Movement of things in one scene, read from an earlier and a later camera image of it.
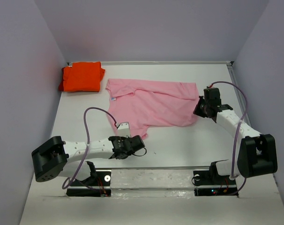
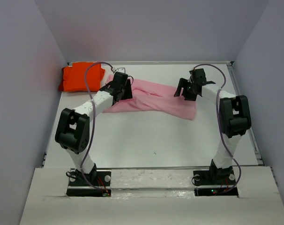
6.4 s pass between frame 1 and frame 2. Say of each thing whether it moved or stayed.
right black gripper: moved
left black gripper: moved
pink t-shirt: moved
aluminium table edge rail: stayed
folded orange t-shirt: stayed
